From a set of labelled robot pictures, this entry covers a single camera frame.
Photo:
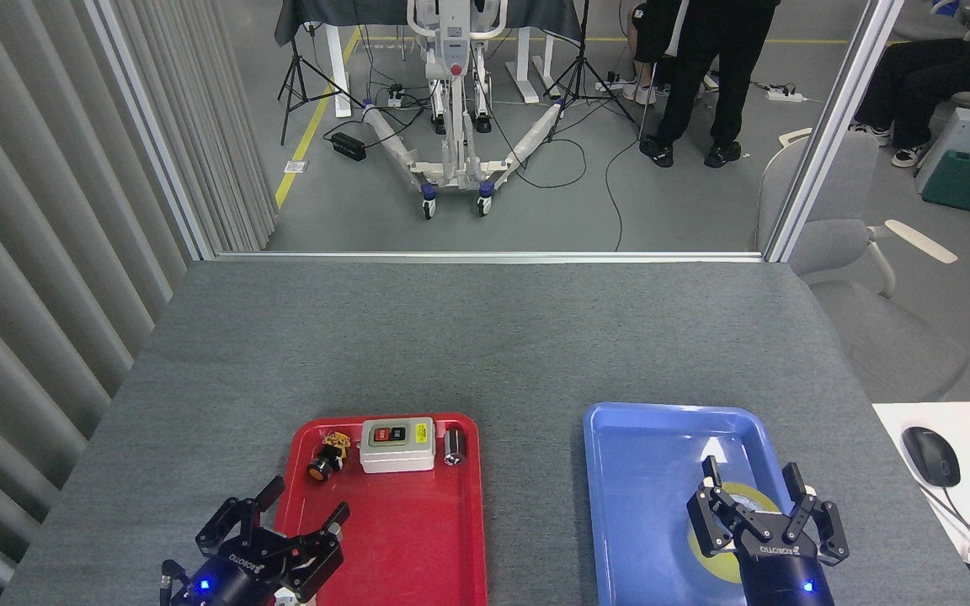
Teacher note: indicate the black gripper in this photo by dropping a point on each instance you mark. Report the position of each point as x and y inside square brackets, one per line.
[784, 572]
[237, 581]

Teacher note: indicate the yellow tape roll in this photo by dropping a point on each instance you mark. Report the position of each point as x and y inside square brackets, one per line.
[716, 568]

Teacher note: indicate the white circuit breaker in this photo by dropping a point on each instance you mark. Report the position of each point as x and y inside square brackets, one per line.
[285, 597]

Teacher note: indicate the orange push button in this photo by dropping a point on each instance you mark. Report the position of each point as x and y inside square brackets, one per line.
[321, 465]

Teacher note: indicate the blue plastic tray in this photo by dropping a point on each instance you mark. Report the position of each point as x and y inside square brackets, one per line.
[636, 488]

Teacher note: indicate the red plastic tray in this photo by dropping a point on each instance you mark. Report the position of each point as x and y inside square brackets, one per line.
[418, 539]

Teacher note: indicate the black computer mouse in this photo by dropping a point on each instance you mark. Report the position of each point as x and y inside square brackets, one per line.
[931, 457]

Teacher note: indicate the black silver knob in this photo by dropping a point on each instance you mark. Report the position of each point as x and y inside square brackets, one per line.
[454, 446]

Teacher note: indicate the grey office chair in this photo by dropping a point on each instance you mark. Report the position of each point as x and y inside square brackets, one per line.
[881, 328]

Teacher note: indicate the white floor plate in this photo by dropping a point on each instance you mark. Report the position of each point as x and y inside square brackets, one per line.
[295, 167]

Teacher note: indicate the grey pleated curtain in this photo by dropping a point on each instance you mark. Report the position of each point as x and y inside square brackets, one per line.
[30, 252]

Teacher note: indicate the black power adapter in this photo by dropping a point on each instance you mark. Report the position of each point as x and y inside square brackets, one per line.
[349, 146]

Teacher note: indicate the white power strip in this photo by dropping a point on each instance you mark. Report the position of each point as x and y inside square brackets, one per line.
[786, 96]

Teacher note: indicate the white stand on wheels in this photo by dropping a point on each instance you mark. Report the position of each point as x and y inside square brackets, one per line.
[455, 126]

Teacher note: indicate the person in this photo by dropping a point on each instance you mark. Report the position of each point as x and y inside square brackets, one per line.
[931, 80]
[704, 76]
[638, 91]

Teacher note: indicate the black tripod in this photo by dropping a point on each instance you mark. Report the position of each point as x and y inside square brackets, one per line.
[582, 76]
[295, 80]

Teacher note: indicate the grey switch box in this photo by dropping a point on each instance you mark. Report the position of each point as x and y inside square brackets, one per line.
[397, 453]

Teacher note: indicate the silver frame rail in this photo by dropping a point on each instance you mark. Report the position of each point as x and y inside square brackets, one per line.
[485, 256]

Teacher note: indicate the silver frame post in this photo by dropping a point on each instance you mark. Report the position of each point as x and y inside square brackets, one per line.
[148, 126]
[834, 126]

